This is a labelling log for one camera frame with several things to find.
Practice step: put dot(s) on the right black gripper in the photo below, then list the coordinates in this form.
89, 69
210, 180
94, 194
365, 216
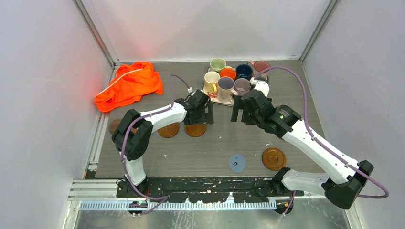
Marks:
238, 104

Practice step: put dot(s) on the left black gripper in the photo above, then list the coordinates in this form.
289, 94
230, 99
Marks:
206, 118

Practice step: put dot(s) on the wooden coaster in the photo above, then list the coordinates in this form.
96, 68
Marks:
273, 159
114, 124
169, 131
195, 130

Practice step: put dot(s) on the blue coaster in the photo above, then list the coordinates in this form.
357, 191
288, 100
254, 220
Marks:
237, 163

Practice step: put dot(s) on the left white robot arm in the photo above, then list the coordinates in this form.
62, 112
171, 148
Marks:
132, 135

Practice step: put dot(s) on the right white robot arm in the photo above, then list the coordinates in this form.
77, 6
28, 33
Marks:
342, 180

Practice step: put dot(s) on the white strawberry tray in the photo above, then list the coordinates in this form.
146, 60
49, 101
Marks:
214, 99

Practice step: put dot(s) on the lilac mug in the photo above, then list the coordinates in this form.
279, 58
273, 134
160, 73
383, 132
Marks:
241, 86

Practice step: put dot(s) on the orange mug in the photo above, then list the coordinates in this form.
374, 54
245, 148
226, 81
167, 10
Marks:
228, 72

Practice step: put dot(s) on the dark blue mug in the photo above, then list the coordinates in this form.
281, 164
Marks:
244, 71

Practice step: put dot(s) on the cream yellow mug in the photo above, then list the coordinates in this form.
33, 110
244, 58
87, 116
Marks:
211, 79

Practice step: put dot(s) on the pink speckled mug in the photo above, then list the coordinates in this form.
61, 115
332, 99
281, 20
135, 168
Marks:
258, 66

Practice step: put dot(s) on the light green mug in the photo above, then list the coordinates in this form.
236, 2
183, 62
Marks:
217, 64

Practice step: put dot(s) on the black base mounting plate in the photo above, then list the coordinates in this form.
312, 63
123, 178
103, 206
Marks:
211, 189

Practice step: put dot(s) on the orange cloth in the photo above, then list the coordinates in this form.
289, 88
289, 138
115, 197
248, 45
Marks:
130, 84

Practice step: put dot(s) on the white pink-handled mug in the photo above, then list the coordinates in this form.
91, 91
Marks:
225, 87

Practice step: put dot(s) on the aluminium front rail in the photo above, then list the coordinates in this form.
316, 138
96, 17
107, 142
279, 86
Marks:
143, 205

